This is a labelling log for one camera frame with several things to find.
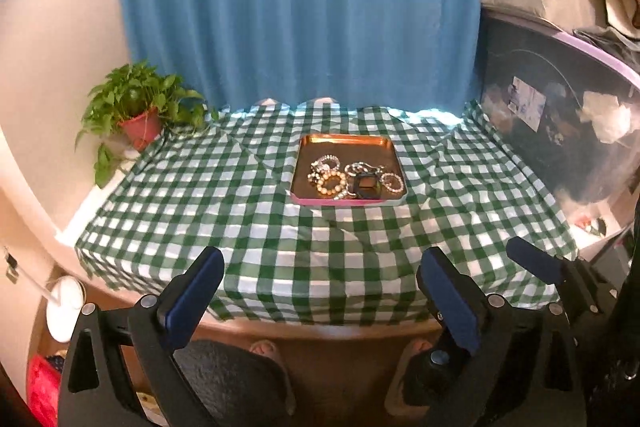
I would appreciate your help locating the copper tray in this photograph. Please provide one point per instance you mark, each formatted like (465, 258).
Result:
(345, 147)

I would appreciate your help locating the dark plastic storage bin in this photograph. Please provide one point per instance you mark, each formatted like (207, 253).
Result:
(550, 157)

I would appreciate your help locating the person's leg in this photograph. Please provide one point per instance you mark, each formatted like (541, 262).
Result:
(417, 347)
(235, 382)

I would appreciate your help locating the paper label on bin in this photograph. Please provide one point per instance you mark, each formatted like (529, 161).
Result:
(527, 102)

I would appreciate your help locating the blue curtain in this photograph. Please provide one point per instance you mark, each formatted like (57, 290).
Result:
(300, 7)

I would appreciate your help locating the red white packet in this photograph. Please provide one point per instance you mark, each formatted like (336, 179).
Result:
(592, 224)

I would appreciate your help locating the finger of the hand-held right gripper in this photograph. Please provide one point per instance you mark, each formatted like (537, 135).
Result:
(532, 257)
(435, 377)

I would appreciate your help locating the green plant in red pot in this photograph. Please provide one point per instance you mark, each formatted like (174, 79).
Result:
(135, 92)

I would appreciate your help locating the green checkered tablecloth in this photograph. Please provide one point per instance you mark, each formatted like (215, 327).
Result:
(200, 217)

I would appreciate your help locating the grey crumpled cloth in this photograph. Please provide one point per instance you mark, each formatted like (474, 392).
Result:
(605, 34)

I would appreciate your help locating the person's left leg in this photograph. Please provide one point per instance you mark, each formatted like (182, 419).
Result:
(235, 382)

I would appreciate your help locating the brown round table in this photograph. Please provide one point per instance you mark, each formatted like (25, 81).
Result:
(340, 357)

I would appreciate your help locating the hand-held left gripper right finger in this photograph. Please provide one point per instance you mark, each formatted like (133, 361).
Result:
(452, 302)

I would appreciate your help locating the person's right leg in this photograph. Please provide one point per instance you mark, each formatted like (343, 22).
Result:
(417, 347)

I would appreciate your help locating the black binder clip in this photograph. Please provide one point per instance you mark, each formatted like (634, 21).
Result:
(11, 267)

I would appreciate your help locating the white ledge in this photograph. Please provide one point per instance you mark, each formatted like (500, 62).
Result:
(85, 217)

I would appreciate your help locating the white plastic bag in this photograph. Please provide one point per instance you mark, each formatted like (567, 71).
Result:
(605, 117)

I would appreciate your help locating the red cloth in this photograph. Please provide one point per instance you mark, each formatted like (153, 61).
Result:
(42, 382)

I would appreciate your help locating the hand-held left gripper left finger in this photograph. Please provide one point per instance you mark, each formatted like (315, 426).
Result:
(192, 292)

